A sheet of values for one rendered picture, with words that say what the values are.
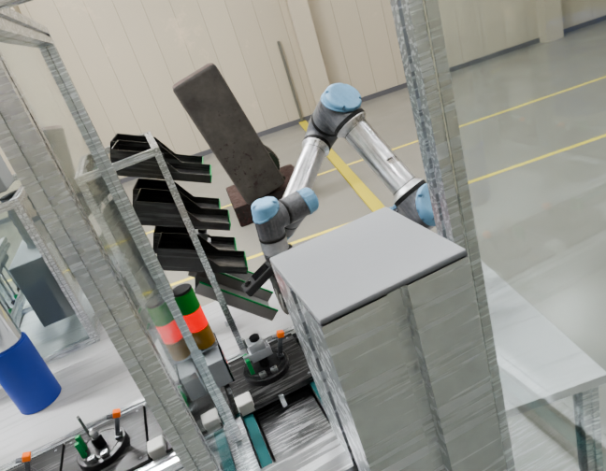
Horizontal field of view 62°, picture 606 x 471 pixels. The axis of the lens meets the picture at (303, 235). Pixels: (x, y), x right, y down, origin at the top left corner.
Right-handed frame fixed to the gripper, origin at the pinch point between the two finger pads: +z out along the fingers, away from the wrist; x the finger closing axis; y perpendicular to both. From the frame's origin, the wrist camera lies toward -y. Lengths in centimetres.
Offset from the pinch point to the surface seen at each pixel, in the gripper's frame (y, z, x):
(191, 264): -19.1, -14.0, 22.9
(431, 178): -2, -65, -81
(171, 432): -35, -45, -75
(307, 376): -2.1, 13.7, -13.9
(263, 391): -14.6, 14.8, -10.3
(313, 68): 318, 53, 655
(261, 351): -10.8, 6.9, -4.0
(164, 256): -25.8, -19.1, 24.8
